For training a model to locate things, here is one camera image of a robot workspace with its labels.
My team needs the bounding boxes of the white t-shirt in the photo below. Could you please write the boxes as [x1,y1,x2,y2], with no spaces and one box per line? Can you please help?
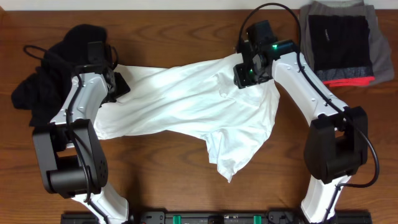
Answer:
[94,54,280,180]

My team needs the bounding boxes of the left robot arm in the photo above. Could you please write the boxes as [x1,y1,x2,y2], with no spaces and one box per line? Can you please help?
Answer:
[32,41,130,224]

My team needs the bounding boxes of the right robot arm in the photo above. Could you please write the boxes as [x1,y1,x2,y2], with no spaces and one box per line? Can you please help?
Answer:
[234,21,372,223]

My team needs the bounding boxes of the black crumpled garment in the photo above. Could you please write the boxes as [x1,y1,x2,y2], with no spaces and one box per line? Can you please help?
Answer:
[11,24,107,127]

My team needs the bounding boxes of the folded black shorts orange hem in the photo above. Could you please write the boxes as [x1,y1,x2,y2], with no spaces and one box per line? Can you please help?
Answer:
[308,15,375,86]

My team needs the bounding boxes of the folded grey garment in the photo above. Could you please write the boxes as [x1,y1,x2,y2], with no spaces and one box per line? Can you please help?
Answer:
[299,0,394,86]

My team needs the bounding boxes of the right black cable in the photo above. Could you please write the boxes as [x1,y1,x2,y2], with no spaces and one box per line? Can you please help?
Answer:
[237,2,381,224]

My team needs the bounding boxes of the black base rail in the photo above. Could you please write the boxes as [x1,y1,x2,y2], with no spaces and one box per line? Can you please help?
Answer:
[60,210,373,224]

